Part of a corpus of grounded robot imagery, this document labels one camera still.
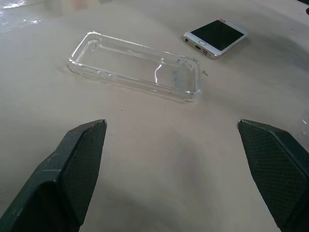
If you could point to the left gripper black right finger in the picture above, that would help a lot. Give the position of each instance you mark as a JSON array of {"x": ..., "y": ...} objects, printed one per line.
[{"x": 272, "y": 169}]

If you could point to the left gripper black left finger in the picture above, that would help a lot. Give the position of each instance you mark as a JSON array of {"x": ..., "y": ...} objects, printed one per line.
[{"x": 72, "y": 169}]

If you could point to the white smartphone with black screen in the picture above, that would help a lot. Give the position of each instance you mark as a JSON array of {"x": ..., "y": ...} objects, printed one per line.
[{"x": 217, "y": 33}]

